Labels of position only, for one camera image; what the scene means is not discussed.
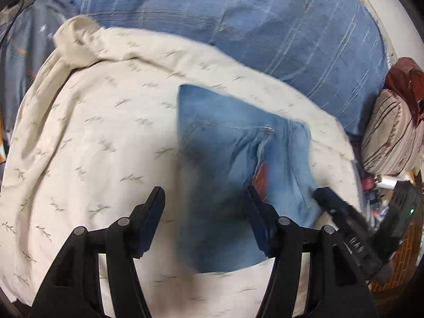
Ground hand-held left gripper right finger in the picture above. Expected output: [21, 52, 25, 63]
[247, 185, 376, 318]

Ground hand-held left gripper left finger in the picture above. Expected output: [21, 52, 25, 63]
[28, 186, 166, 318]

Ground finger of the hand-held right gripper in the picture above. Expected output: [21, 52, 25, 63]
[313, 187, 366, 236]

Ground blue denim pants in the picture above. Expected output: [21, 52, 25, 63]
[175, 84, 327, 274]

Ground striped beige pillow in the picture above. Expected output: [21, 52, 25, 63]
[360, 88, 424, 176]

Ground cream leaf-print bed sheet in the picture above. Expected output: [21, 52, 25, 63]
[0, 16, 365, 315]

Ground red-brown cloth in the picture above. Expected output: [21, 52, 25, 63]
[384, 57, 424, 120]

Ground blue plaid blanket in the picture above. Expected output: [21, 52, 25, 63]
[58, 0, 390, 136]

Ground grey patterned quilt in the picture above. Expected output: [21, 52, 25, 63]
[0, 0, 80, 140]

